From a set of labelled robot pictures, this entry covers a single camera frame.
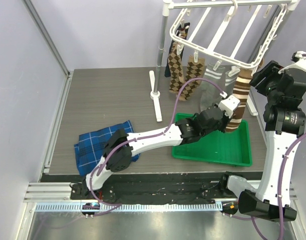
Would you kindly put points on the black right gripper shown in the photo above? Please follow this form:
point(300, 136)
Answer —
point(264, 75)

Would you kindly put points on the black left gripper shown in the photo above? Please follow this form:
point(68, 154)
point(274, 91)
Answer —
point(222, 129)

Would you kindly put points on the grey sock white stripes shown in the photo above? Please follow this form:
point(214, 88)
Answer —
point(210, 94)

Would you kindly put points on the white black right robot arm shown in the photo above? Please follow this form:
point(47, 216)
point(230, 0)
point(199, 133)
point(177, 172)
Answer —
point(284, 88)

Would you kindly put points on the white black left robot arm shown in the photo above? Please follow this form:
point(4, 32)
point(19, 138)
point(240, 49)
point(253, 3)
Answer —
point(124, 146)

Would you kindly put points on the white plastic clip hanger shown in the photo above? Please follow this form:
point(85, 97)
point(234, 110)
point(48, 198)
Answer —
point(234, 30)

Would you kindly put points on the green plastic tray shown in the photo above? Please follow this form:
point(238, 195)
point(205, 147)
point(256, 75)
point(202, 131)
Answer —
point(217, 147)

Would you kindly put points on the brown argyle sock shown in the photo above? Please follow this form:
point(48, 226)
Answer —
point(194, 70)
point(176, 72)

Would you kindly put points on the grey white drying rack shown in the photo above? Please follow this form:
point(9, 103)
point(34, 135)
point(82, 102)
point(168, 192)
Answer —
point(286, 7)

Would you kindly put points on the dark navy patterned sock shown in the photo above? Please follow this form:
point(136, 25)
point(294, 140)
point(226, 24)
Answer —
point(175, 47)

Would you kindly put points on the blue plaid folded cloth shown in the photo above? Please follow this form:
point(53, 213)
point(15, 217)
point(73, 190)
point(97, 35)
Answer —
point(90, 146)

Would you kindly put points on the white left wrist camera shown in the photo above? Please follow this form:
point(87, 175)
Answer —
point(229, 105)

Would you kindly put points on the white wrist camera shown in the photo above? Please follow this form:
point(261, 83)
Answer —
point(229, 105)
point(299, 62)

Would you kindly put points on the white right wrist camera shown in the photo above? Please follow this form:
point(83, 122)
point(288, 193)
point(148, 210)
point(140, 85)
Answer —
point(299, 62)

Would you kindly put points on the white slotted cable duct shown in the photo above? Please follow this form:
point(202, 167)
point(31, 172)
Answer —
point(83, 207)

